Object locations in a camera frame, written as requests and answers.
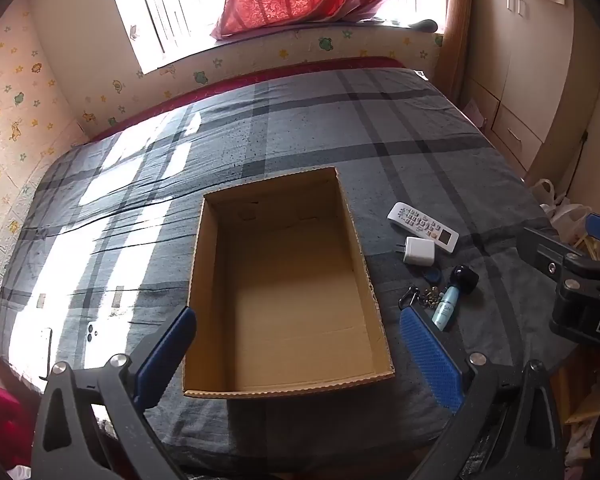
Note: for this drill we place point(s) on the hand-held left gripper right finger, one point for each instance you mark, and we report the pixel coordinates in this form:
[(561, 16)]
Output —
[(430, 355)]

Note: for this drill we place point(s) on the brown cardboard box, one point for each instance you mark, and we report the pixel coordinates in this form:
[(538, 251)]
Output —
[(280, 300)]

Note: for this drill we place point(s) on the white plastic bag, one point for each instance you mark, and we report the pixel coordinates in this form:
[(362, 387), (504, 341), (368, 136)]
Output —
[(567, 215)]

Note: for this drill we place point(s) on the white smartphone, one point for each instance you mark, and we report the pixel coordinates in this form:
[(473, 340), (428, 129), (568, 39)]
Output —
[(91, 345)]

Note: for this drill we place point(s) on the white charger plug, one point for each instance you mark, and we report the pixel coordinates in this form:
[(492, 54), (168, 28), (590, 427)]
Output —
[(420, 251)]

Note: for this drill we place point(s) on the dark object on windowsill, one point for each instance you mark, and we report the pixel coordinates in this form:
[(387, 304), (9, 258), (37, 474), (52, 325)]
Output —
[(422, 25)]

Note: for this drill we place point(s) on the red cloth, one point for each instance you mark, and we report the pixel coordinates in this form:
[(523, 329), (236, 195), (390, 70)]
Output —
[(0, 420)]

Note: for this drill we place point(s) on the orange curtain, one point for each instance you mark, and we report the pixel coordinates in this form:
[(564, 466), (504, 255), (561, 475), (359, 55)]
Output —
[(455, 35)]

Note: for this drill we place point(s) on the white remote control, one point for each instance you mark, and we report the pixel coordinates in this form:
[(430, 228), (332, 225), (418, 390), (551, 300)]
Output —
[(420, 222)]

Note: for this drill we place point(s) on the black round cap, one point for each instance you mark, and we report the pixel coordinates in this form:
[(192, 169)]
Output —
[(465, 277)]

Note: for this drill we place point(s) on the white flat device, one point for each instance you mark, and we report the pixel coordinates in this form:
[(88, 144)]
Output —
[(47, 350)]

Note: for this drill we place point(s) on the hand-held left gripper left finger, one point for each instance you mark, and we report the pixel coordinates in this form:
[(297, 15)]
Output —
[(167, 355)]

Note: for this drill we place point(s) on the teal cosmetic bottle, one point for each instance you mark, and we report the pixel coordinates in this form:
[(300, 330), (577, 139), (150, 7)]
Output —
[(444, 310)]

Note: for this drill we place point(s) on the beige wooden wardrobe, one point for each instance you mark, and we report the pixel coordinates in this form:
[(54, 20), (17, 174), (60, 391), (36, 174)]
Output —
[(525, 60)]

